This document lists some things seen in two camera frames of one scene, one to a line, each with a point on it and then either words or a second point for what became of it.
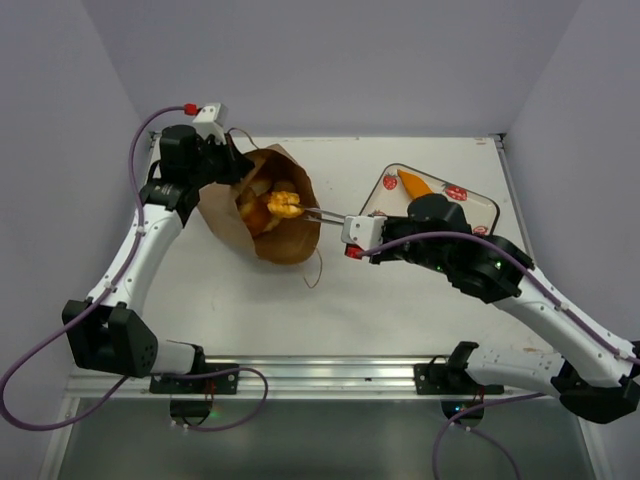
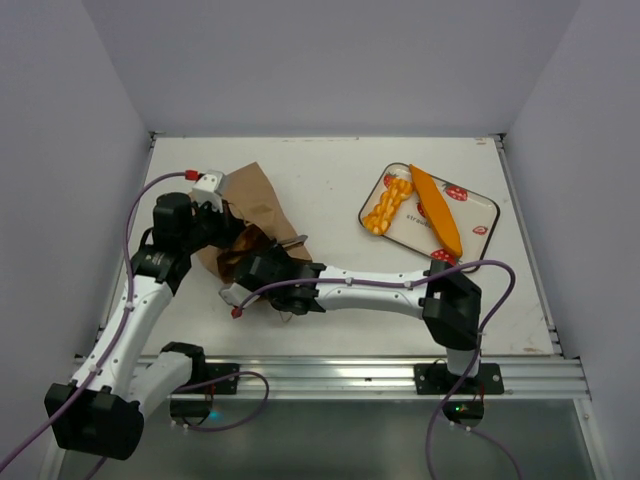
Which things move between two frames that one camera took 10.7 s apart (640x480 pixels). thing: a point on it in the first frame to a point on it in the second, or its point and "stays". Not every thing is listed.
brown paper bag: x=286 y=243 to x=254 y=200
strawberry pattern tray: x=389 y=196 stays
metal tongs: x=326 y=216 to x=292 y=242
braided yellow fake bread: x=281 y=204 to x=378 y=221
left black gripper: x=237 y=165 to x=227 y=222
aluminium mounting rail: x=295 y=377 stays
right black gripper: x=388 y=238 to x=257 y=267
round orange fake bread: x=255 y=212 to x=252 y=239
